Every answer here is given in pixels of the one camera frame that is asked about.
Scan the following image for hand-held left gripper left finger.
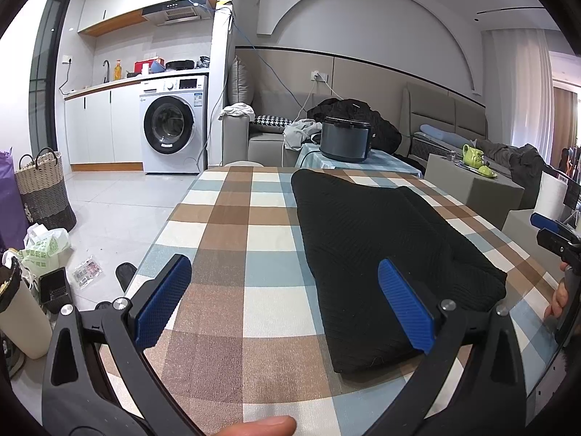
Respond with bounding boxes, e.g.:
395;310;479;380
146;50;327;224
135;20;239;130
41;253;194;436

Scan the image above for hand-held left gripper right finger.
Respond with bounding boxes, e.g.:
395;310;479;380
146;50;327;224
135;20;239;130
363;258;529;436

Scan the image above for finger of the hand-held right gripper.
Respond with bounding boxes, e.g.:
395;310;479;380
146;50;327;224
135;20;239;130
530;212;581;237
537;228;581;265

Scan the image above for black knit sweater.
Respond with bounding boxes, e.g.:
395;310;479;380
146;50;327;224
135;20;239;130
290;169;508;374

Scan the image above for dark clothes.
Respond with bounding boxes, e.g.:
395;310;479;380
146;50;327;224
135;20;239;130
474;138;561;187

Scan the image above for grey white clothes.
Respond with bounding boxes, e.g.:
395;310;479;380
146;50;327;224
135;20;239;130
284;119;323;150

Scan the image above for person's right hand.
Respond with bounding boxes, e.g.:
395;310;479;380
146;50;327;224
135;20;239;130
544;261;573;322

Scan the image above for person's left hand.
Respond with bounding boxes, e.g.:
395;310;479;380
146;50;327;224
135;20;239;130
215;415;298;436

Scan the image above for checked tablecloth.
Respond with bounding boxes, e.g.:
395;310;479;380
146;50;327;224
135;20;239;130
97;166;564;436

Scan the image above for small clear packet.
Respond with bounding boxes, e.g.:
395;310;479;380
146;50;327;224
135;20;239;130
73;257;101;288

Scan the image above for brown curtain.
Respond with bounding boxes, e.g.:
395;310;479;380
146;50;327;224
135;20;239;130
551;86;579;150

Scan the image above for black box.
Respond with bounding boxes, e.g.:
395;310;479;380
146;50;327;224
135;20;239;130
38;269;73;314

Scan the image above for green white plastic bag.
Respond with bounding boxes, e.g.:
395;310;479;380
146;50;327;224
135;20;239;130
20;225;72;278

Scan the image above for blue bolster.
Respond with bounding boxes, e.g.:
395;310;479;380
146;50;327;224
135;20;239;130
420;124;475;147

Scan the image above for white curtain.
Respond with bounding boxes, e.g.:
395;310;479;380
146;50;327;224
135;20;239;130
492;27;554;146

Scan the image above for cream bin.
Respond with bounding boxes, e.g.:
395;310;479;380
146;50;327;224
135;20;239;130
0;254;53;359

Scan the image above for light blue checked cloth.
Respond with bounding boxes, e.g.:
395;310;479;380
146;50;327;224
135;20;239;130
295;143;424;178

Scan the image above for white washing machine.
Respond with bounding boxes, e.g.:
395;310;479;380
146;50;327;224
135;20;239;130
140;75;208;174

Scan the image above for padded bed headboard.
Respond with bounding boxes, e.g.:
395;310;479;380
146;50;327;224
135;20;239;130
404;82;487;146

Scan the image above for woven laundry basket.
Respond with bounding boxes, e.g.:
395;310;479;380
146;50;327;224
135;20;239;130
15;148;77;232

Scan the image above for dark rice cooker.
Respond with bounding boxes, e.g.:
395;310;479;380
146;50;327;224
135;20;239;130
320;116;374;163

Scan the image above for black jacket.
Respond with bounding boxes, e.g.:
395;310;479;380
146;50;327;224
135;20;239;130
308;97;402;157

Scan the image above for purple bag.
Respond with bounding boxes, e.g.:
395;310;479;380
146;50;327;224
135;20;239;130
0;150;29;253

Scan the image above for white lower cabinets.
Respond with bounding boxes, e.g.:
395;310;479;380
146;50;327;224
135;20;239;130
64;84;146;171

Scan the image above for grey sofa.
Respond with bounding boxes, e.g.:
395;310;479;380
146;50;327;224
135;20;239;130
222;100;328;166

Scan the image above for white cloth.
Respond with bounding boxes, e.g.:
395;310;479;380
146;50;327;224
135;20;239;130
219;103;256;120

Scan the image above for grey cushion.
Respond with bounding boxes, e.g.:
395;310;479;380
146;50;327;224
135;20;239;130
227;56;255;107

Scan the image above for dark glass door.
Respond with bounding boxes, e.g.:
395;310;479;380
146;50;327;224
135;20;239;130
29;0;73;169

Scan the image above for range hood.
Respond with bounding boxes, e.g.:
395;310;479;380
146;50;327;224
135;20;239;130
142;0;219;25

